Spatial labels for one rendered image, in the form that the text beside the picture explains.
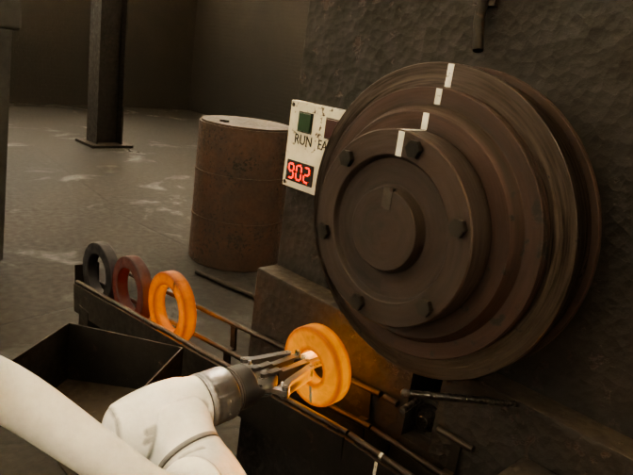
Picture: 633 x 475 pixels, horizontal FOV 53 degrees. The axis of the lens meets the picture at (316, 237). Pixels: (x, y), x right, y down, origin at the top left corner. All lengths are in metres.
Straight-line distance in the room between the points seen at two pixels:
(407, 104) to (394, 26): 0.28
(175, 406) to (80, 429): 0.23
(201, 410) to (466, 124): 0.56
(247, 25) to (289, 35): 1.10
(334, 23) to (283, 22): 9.31
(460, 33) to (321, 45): 0.32
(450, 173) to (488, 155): 0.06
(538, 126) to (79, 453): 0.67
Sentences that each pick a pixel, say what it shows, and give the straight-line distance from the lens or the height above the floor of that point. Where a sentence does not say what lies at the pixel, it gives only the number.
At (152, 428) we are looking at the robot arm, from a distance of 0.98.
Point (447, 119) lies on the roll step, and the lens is 0.89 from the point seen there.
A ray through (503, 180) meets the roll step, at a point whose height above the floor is 1.21.
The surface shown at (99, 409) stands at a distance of 1.40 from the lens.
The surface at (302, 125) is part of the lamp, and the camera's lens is 1.33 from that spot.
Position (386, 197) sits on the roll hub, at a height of 1.16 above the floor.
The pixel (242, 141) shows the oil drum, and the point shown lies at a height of 0.80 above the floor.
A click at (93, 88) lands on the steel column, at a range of 7.80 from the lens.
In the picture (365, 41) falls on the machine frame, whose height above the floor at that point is 1.37.
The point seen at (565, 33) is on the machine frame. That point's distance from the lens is 1.04.
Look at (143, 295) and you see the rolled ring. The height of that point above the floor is 0.69.
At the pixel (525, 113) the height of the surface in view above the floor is 1.30.
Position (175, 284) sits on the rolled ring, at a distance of 1.57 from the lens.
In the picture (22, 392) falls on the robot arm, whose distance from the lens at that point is 0.76.
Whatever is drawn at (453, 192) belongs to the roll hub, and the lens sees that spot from 0.83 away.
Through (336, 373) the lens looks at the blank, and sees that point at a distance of 1.17.
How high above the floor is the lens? 1.34
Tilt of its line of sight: 16 degrees down
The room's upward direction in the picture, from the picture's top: 8 degrees clockwise
